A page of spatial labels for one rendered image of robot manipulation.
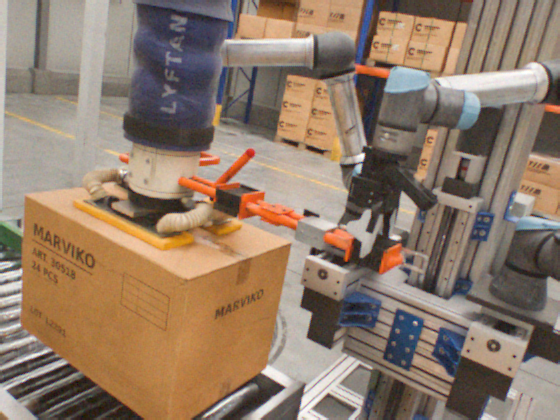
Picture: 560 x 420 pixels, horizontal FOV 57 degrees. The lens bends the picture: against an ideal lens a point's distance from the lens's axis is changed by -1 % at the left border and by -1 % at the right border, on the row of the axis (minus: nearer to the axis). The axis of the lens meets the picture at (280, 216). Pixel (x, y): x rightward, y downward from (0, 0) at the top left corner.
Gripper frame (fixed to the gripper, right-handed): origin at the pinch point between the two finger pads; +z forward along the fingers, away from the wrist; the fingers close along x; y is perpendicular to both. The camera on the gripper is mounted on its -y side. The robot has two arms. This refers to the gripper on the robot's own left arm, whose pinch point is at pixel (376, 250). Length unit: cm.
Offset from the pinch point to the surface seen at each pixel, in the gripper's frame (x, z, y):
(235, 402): -16, 67, 36
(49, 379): 16, 68, 81
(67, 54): -562, 42, 916
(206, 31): 3, -35, 50
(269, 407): -15, 60, 24
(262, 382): -29, 65, 35
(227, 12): -2, -40, 49
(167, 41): 9, -32, 56
